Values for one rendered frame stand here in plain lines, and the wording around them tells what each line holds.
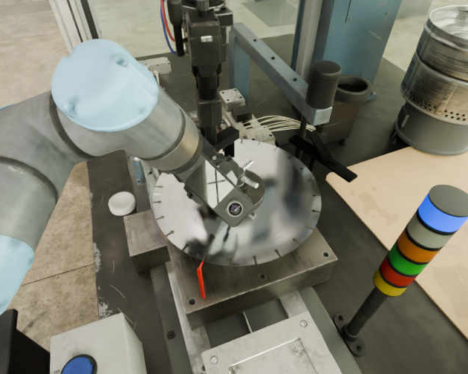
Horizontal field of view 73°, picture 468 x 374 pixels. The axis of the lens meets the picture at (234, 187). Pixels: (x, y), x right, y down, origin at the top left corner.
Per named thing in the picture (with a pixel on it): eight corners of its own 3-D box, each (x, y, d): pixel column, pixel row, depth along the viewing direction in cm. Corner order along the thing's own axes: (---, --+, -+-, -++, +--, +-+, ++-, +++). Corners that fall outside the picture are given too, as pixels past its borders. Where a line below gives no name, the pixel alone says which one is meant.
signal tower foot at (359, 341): (369, 352, 61) (374, 348, 59) (354, 359, 60) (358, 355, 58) (344, 310, 67) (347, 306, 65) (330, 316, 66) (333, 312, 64)
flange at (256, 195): (269, 176, 65) (270, 168, 64) (258, 218, 58) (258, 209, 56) (218, 167, 67) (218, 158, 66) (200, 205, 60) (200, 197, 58)
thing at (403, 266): (430, 269, 42) (441, 257, 40) (403, 280, 41) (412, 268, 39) (406, 243, 45) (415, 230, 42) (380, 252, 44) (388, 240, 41)
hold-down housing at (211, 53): (225, 129, 56) (222, 3, 41) (199, 133, 55) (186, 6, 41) (220, 111, 60) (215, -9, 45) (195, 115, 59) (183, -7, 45)
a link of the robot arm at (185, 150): (198, 126, 34) (144, 178, 34) (213, 142, 38) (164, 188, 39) (161, 87, 37) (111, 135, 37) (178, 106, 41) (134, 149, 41)
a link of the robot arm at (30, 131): (-82, 175, 26) (25, 136, 24) (-15, 102, 34) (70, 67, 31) (-1, 227, 32) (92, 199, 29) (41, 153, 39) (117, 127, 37)
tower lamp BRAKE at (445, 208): (470, 226, 35) (486, 209, 33) (438, 238, 34) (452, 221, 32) (438, 197, 38) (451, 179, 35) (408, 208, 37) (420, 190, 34)
